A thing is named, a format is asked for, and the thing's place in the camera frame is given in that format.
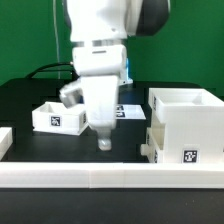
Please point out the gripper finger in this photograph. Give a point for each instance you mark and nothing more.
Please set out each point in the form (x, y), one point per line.
(104, 140)

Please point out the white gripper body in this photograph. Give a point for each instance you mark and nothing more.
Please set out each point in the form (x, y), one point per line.
(100, 95)

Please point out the white drawer box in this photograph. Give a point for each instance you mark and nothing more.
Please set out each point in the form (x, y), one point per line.
(54, 117)
(151, 148)

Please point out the white drawer cabinet frame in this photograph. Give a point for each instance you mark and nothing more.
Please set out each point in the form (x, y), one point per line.
(188, 125)

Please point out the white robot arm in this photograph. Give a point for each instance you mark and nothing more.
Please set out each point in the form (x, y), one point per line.
(98, 29)

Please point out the white marker sheet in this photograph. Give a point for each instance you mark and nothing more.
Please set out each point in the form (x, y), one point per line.
(125, 111)

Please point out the white front fence bar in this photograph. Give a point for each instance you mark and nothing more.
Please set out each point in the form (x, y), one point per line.
(110, 175)

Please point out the white fence bar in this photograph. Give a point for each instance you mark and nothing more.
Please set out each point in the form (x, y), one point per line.
(110, 175)
(6, 140)

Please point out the white left fence bar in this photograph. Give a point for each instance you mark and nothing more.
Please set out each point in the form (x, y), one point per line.
(6, 140)

